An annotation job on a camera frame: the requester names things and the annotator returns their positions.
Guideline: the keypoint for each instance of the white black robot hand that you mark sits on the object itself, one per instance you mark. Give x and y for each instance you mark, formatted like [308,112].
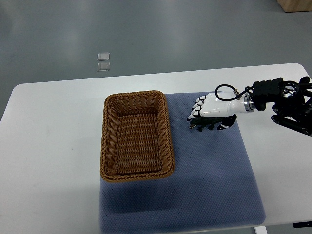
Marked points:
[224,105]

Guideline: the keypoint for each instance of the black table control panel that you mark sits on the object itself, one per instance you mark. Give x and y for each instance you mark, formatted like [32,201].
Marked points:
[302,225]

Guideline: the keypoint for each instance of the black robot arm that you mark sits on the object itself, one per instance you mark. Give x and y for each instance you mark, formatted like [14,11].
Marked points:
[292,101]

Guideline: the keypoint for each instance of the brown wicker basket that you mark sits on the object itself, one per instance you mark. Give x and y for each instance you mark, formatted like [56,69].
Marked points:
[136,142]

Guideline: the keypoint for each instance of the dark toy crocodile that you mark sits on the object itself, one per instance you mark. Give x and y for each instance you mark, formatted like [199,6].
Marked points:
[202,122]

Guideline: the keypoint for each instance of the upper floor outlet plate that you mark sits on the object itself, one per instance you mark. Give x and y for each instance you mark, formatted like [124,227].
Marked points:
[103,56]

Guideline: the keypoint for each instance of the white table leg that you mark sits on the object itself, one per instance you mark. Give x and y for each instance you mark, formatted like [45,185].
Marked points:
[260,230]

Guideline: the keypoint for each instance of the blue textured mat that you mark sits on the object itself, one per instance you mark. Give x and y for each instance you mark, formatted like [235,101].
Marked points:
[212,186]

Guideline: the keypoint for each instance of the wooden box corner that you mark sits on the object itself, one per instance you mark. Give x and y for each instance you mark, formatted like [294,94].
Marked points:
[290,6]

